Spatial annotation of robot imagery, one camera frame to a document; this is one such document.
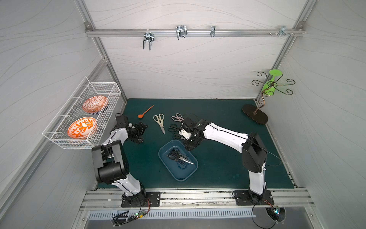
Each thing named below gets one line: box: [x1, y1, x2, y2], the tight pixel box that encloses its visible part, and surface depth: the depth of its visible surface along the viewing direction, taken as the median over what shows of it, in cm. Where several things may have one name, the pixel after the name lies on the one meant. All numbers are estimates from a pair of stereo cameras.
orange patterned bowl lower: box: [67, 116, 98, 140], surface depth 64 cm
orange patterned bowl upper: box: [82, 95, 109, 114], surface depth 73 cm
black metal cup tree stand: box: [242, 71, 296, 125], surface depth 109 cm
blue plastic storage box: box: [158, 139, 199, 182], surface depth 88 cm
